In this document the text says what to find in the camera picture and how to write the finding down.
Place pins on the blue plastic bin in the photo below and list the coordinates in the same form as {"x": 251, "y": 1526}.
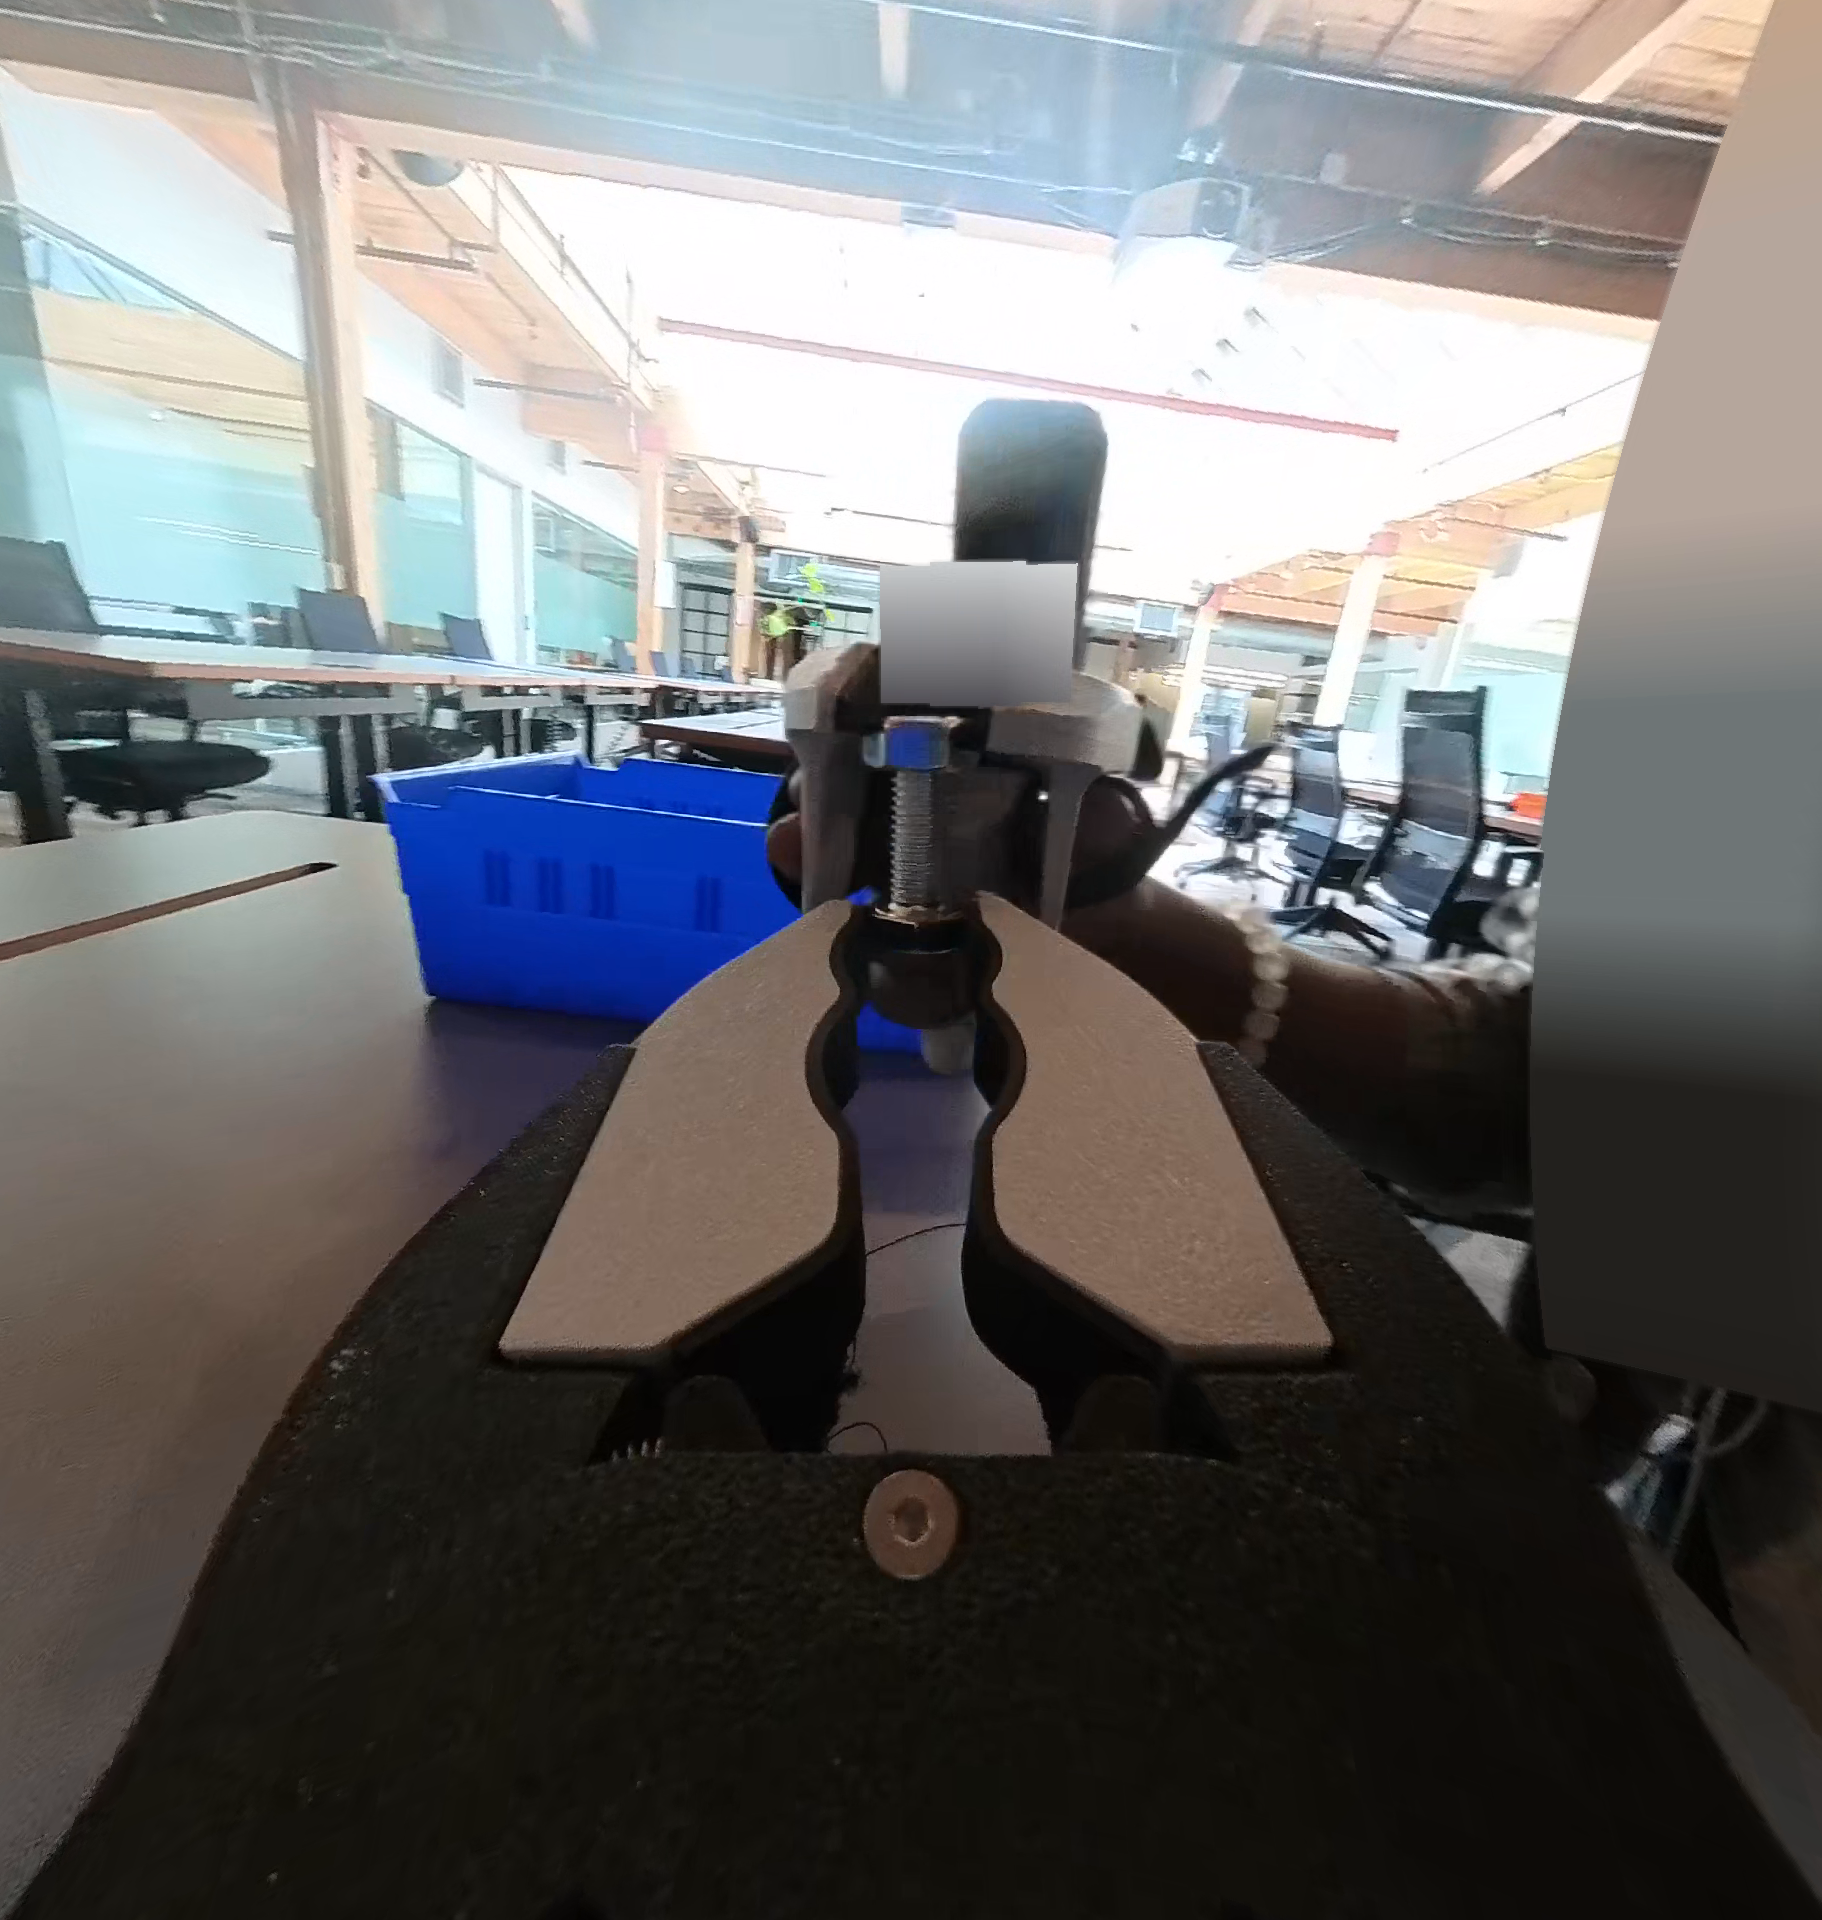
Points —
{"x": 582, "y": 886}

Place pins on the dome security camera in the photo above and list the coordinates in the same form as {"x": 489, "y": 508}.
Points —
{"x": 431, "y": 166}

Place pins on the person's right forearm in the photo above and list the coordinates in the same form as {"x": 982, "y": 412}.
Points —
{"x": 1390, "y": 1066}

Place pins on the ceiling projector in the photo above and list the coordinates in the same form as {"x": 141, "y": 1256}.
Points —
{"x": 1190, "y": 211}

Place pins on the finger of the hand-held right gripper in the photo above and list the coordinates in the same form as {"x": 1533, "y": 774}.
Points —
{"x": 834, "y": 796}
{"x": 1083, "y": 781}

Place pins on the brown office desk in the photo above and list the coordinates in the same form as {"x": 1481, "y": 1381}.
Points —
{"x": 724, "y": 735}

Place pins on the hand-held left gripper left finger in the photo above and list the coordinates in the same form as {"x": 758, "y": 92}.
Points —
{"x": 701, "y": 1171}

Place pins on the person's right hand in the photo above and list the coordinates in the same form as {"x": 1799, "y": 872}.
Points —
{"x": 1166, "y": 945}

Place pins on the black office chair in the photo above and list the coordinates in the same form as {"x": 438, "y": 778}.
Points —
{"x": 1309, "y": 812}
{"x": 1451, "y": 812}
{"x": 470, "y": 637}
{"x": 342, "y": 620}
{"x": 41, "y": 661}

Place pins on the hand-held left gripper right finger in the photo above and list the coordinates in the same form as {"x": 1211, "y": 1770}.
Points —
{"x": 1150, "y": 1185}

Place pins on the steel hex bolt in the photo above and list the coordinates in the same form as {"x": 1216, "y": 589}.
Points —
{"x": 919, "y": 840}

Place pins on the wooden support post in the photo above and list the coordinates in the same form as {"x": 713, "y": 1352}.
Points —
{"x": 326, "y": 346}

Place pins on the long office desk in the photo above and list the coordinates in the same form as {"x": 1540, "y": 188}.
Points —
{"x": 251, "y": 661}

